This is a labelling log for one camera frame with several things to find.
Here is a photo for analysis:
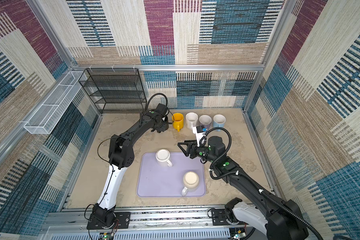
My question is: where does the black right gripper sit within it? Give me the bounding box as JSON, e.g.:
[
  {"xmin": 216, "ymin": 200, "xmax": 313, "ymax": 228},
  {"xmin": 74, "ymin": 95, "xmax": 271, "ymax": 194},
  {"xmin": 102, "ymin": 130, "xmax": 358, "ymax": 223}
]
[{"xmin": 177, "ymin": 138, "xmax": 217, "ymax": 164}]

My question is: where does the yellow ceramic mug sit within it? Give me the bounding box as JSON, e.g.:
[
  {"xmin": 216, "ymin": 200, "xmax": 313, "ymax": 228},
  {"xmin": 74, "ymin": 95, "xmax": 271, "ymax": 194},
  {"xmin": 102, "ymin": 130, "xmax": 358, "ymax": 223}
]
[{"xmin": 172, "ymin": 113, "xmax": 184, "ymax": 132}]

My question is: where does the white faceted ceramic mug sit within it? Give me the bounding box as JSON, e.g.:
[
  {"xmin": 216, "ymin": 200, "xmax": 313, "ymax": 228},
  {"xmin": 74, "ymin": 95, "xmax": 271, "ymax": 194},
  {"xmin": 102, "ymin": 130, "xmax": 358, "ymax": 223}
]
[{"xmin": 186, "ymin": 112, "xmax": 199, "ymax": 130}]

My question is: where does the lavender ceramic mug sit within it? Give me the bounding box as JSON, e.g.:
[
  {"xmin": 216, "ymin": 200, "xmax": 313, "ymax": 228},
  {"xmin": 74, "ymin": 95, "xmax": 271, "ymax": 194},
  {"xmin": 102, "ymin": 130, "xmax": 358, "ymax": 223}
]
[{"xmin": 199, "ymin": 115, "xmax": 212, "ymax": 130}]

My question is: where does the light blue ceramic mug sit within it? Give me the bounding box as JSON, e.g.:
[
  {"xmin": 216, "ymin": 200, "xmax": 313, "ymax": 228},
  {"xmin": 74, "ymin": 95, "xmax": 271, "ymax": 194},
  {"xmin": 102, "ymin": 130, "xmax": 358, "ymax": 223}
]
[{"xmin": 213, "ymin": 114, "xmax": 226, "ymax": 128}]

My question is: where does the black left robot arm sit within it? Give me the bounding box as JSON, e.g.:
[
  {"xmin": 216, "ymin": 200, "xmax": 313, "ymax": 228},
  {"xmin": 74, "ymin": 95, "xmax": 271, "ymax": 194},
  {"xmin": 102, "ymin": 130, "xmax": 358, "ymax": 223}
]
[{"xmin": 87, "ymin": 93, "xmax": 170, "ymax": 231}]

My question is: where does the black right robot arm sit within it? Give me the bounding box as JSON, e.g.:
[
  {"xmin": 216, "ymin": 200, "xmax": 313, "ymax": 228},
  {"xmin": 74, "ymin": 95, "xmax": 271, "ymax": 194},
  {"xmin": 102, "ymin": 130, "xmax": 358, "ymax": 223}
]
[{"xmin": 178, "ymin": 129, "xmax": 323, "ymax": 240}]

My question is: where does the white upside-down mug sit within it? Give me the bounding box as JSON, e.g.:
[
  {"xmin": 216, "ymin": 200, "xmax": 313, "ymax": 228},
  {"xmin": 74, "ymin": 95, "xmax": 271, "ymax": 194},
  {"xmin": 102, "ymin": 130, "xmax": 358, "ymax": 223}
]
[{"xmin": 156, "ymin": 149, "xmax": 173, "ymax": 167}]

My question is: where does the cream upside-down mug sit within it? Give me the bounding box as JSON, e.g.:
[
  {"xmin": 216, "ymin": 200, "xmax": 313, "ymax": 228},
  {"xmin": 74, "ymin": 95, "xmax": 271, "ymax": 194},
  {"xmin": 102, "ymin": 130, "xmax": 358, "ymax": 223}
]
[{"xmin": 182, "ymin": 171, "xmax": 200, "ymax": 197}]

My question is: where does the lavender silicone mat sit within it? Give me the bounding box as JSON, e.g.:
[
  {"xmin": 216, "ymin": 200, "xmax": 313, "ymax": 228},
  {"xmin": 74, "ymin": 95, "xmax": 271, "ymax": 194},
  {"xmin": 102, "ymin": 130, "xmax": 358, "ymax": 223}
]
[{"xmin": 137, "ymin": 152, "xmax": 206, "ymax": 198}]

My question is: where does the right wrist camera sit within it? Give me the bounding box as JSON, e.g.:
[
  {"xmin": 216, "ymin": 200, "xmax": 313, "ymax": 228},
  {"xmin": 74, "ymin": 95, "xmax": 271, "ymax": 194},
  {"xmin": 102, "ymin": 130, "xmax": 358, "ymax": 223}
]
[{"xmin": 192, "ymin": 125, "xmax": 208, "ymax": 147}]

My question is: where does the black mesh wire shelf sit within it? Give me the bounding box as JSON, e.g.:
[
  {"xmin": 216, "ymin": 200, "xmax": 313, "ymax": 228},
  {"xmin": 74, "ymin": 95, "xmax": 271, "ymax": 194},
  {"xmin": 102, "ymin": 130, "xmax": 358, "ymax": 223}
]
[{"xmin": 79, "ymin": 68, "xmax": 147, "ymax": 114}]

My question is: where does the white wire wall basket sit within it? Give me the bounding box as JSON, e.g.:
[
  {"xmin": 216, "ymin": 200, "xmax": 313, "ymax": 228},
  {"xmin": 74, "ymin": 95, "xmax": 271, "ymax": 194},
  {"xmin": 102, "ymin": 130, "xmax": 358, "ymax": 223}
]
[{"xmin": 24, "ymin": 71, "xmax": 83, "ymax": 135}]

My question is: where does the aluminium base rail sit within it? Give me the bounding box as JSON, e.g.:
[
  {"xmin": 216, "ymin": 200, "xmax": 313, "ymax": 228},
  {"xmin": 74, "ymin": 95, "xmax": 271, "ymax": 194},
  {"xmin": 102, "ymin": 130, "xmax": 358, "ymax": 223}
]
[{"xmin": 39, "ymin": 203, "xmax": 267, "ymax": 240}]

